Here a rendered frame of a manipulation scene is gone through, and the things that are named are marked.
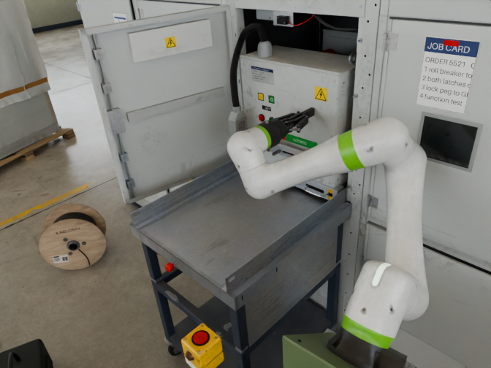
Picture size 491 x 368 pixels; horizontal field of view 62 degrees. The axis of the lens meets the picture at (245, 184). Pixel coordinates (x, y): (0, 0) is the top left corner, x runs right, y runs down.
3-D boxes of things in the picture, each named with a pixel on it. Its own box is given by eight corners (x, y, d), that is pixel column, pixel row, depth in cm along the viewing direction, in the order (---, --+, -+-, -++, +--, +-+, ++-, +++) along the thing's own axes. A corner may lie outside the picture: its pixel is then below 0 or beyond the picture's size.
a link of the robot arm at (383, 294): (401, 350, 104) (428, 280, 105) (379, 350, 92) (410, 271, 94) (356, 325, 113) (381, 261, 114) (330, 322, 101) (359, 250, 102)
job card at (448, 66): (464, 115, 121) (480, 41, 110) (414, 104, 130) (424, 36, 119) (465, 115, 121) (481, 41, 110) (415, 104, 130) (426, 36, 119)
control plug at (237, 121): (238, 152, 183) (234, 115, 173) (230, 149, 186) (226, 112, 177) (250, 145, 187) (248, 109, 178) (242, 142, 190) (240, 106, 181)
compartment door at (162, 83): (121, 198, 186) (75, 28, 148) (237, 155, 215) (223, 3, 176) (126, 205, 181) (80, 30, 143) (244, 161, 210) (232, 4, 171)
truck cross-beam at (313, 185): (336, 203, 167) (337, 190, 164) (242, 165, 201) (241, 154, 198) (343, 198, 170) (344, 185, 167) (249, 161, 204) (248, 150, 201)
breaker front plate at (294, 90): (331, 191, 167) (337, 75, 142) (246, 158, 197) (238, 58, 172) (333, 190, 167) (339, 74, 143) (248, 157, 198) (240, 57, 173)
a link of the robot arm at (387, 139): (420, 159, 114) (410, 122, 119) (406, 142, 104) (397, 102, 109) (358, 178, 123) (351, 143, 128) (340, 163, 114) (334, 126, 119)
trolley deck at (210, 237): (236, 311, 132) (234, 298, 129) (132, 234, 171) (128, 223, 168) (351, 215, 172) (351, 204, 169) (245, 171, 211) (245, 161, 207)
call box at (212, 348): (203, 380, 111) (198, 355, 106) (185, 362, 116) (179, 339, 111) (224, 360, 116) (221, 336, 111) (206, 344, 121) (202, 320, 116)
